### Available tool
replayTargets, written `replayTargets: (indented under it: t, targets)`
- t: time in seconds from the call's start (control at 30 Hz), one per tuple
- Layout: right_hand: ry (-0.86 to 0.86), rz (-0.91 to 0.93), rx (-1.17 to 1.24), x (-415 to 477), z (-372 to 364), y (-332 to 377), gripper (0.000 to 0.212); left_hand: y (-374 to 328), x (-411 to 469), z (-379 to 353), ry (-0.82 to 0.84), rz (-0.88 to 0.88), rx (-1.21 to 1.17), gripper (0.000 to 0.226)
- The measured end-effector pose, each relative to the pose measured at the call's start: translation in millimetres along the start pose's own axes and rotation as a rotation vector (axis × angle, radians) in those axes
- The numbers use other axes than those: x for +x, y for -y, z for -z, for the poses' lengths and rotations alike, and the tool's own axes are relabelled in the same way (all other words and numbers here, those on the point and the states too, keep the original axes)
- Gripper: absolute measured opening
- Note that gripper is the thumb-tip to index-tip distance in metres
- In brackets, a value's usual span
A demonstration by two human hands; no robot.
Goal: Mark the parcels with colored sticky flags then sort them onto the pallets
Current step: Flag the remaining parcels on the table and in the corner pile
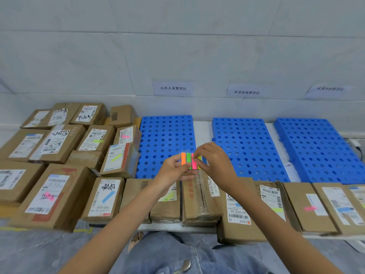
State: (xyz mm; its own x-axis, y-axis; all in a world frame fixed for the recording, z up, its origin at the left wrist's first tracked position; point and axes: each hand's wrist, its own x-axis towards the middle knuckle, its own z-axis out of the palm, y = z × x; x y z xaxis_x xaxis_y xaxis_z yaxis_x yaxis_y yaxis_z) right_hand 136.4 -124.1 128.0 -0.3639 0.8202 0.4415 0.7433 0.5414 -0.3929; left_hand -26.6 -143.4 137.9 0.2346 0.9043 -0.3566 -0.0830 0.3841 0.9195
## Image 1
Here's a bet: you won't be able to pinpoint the person's left hand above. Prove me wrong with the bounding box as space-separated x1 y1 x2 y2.
153 155 198 198

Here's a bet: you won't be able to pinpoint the person's right hand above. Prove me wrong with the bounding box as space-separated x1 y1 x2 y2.
193 142 239 192

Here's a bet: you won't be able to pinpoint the pad of neon sticky flags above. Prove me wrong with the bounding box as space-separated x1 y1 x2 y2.
181 151 209 171

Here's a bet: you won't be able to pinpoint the person's left forearm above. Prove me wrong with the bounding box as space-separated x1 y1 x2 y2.
57 181 172 274

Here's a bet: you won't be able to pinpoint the person's right forearm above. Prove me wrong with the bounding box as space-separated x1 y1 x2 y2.
221 177 344 274

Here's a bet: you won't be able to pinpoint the blue perforated plastic pallet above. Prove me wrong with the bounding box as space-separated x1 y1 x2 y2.
274 118 365 185
212 117 291 183
136 115 198 180

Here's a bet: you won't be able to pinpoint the person's foot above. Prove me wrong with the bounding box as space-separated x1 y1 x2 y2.
127 231 145 253

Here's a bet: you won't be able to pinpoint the person's blue jeans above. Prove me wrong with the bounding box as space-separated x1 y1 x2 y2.
114 232 288 274

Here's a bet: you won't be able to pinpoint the metal jeans button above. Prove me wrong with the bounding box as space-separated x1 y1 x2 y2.
178 259 192 274

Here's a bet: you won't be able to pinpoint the row of labelled cardboard boxes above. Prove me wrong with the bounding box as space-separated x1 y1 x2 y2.
81 170 365 246

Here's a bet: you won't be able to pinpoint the pile of cardboard parcels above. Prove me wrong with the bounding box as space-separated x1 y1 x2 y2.
0 103 142 233

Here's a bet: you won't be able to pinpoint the white paper wall sign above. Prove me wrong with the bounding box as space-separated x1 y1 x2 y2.
227 83 268 99
152 80 195 97
304 85 347 100

